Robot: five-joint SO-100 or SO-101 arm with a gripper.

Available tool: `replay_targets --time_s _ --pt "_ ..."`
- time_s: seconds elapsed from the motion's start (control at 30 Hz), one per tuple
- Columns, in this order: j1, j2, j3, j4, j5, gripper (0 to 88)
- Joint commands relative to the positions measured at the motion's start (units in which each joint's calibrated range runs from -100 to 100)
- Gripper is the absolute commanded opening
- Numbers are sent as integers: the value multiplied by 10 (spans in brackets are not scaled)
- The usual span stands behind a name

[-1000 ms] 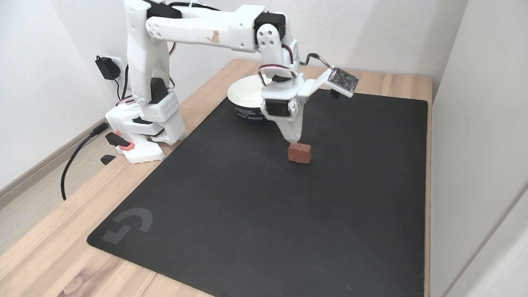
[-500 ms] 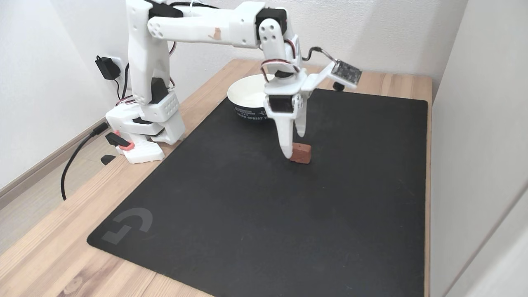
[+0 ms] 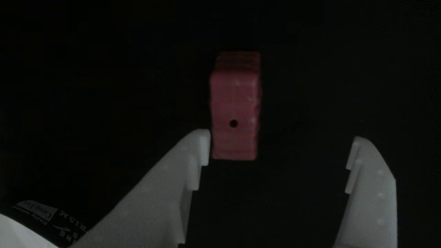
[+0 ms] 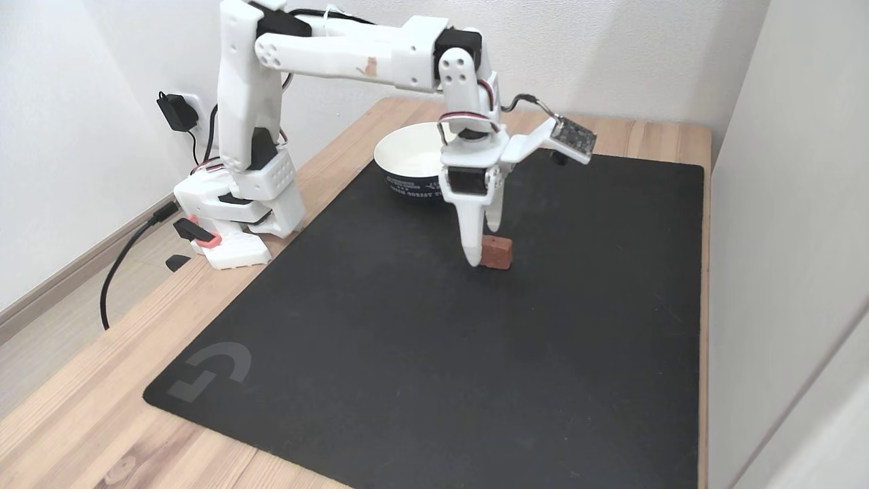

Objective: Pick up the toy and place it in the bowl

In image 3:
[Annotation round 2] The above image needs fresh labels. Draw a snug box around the red-brown brick toy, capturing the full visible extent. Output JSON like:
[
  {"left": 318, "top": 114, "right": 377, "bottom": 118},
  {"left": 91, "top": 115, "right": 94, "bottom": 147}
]
[{"left": 209, "top": 52, "right": 262, "bottom": 162}]

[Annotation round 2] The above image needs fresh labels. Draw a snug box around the white paper bowl navy band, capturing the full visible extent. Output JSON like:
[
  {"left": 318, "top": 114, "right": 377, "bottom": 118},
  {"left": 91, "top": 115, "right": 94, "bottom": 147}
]
[{"left": 0, "top": 200, "right": 89, "bottom": 248}]

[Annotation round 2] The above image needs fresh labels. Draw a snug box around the black mouse mat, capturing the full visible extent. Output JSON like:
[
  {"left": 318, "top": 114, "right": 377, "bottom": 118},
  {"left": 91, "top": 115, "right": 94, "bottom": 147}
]
[{"left": 0, "top": 0, "right": 441, "bottom": 248}]

